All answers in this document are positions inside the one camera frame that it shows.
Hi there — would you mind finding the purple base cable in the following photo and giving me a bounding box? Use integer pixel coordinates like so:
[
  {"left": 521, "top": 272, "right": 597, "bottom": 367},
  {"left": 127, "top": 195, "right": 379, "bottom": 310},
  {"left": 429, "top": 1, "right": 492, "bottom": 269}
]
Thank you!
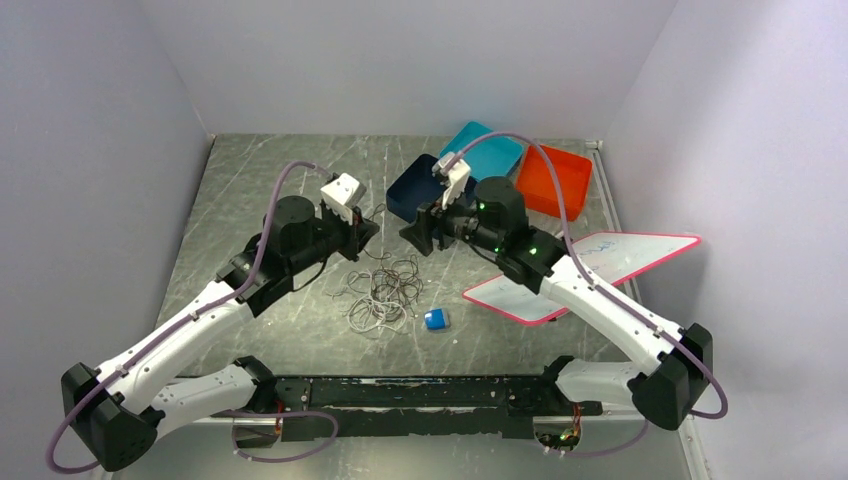
[{"left": 229, "top": 409, "right": 340, "bottom": 464}]

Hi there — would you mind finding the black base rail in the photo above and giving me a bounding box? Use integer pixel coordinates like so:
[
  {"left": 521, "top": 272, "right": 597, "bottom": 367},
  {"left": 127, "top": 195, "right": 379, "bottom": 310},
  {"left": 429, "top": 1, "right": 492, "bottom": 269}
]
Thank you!
[{"left": 242, "top": 374, "right": 603, "bottom": 439}]

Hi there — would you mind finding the teal box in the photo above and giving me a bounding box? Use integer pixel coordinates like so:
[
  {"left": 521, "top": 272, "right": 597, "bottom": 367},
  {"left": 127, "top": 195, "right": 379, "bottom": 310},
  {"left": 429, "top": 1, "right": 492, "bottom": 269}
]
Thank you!
[{"left": 439, "top": 121, "right": 525, "bottom": 181}]

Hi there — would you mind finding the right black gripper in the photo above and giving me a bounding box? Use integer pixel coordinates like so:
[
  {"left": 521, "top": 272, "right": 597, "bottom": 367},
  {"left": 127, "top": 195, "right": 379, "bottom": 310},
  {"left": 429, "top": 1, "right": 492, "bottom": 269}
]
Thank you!
[{"left": 398, "top": 180, "right": 503, "bottom": 257}]

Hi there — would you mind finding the orange box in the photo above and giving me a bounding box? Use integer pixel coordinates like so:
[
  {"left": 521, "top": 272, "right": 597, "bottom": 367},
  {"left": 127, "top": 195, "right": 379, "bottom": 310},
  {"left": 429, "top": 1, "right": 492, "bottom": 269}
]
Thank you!
[{"left": 515, "top": 145, "right": 593, "bottom": 222}]

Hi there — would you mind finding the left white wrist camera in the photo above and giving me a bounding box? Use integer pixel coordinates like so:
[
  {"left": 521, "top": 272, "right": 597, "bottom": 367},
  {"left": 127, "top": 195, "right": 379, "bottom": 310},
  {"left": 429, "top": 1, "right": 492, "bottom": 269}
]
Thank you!
[{"left": 320, "top": 173, "right": 367, "bottom": 225}]

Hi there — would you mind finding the cable pile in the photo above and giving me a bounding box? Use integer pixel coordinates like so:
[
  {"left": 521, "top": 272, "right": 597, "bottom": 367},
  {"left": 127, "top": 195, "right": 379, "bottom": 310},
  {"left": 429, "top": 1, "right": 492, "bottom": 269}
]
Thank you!
[{"left": 327, "top": 205, "right": 425, "bottom": 336}]

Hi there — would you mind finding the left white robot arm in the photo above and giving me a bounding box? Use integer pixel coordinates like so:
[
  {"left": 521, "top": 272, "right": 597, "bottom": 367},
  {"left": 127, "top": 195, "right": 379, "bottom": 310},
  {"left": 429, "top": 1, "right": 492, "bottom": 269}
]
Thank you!
[{"left": 60, "top": 195, "right": 380, "bottom": 471}]

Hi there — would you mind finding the pink framed whiteboard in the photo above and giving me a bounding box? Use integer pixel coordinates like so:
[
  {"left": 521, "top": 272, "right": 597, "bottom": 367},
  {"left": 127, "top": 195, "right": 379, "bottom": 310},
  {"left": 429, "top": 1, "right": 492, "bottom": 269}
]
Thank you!
[{"left": 462, "top": 231, "right": 701, "bottom": 326}]

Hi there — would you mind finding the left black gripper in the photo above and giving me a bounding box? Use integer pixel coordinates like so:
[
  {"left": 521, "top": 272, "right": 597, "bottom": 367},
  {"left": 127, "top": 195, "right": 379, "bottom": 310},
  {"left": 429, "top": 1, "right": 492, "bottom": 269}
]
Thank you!
[{"left": 288, "top": 200, "right": 379, "bottom": 273}]

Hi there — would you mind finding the blue grey block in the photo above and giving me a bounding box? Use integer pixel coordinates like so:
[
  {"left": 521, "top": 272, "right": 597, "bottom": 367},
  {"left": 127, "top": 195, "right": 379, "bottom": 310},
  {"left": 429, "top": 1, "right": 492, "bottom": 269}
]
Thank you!
[{"left": 424, "top": 308, "right": 450, "bottom": 331}]

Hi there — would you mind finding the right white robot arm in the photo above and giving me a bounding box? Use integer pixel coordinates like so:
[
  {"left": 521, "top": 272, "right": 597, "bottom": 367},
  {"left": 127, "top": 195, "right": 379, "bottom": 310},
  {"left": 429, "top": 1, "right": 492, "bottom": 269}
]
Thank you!
[{"left": 399, "top": 177, "right": 714, "bottom": 431}]

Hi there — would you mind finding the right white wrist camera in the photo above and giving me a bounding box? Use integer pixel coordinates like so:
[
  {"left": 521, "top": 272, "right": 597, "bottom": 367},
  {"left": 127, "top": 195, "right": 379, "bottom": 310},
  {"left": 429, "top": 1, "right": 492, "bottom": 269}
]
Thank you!
[{"left": 432, "top": 152, "right": 471, "bottom": 210}]

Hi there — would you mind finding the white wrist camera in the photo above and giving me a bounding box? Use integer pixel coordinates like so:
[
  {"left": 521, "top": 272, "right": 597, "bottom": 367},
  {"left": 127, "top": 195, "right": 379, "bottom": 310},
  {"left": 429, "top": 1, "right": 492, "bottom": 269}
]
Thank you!
[
  {"left": 320, "top": 173, "right": 367, "bottom": 225},
  {"left": 432, "top": 152, "right": 471, "bottom": 210}
]

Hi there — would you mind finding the navy blue box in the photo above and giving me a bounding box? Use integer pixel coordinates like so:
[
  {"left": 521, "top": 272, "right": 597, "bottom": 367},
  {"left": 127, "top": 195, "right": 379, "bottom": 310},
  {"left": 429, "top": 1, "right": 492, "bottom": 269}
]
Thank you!
[{"left": 386, "top": 154, "right": 445, "bottom": 223}]

